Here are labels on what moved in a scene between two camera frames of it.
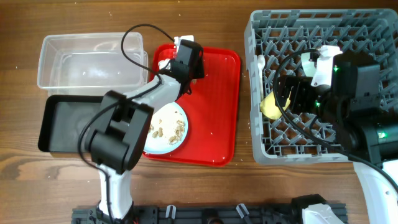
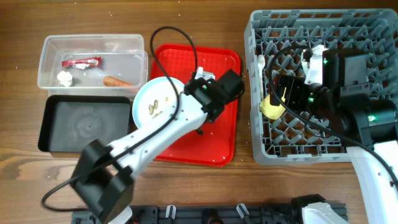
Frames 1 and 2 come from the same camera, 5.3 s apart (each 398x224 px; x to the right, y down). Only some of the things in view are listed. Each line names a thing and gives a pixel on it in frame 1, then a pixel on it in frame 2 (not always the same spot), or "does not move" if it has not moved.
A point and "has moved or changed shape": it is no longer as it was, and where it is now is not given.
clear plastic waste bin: (92, 63) does not move
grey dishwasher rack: (275, 40) does not move
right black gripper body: (288, 94) does not move
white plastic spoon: (261, 62) does not move
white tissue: (162, 63) → (65, 78)
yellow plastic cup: (268, 108) does not move
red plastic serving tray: (212, 109) does not move
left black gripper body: (198, 71) → (211, 121)
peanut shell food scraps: (174, 139) has moved or changed shape
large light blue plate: (167, 129) has moved or changed shape
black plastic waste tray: (64, 119) does not move
